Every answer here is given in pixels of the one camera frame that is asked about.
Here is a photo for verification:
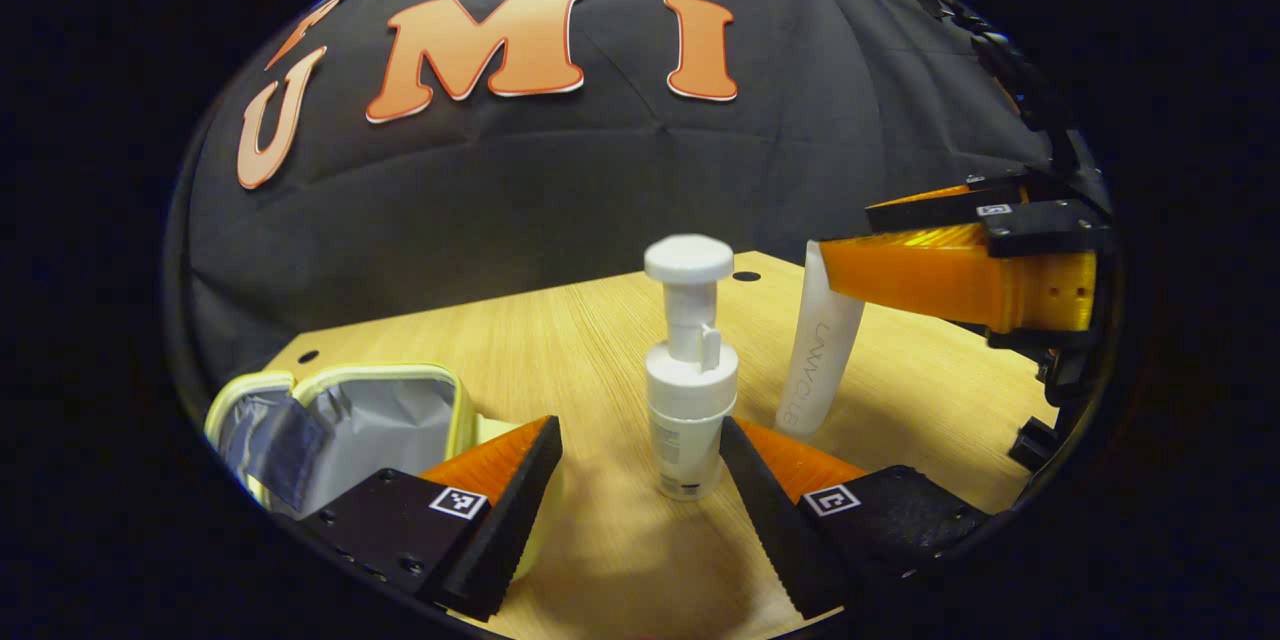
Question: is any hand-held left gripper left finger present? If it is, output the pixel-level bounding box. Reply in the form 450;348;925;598
300;415;563;621

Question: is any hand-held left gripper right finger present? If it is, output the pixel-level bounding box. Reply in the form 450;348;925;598
720;415;991;619

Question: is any white squeeze tube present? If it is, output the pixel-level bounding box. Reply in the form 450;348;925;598
775;240;867;437

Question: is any pale yellow suitcase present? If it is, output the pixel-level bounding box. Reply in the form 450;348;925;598
205;363;561;581

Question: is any white pump bottle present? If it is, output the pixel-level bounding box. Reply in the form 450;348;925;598
644;234;739;501

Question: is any black backdrop cloth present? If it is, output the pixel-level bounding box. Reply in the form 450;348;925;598
175;0;1066;391

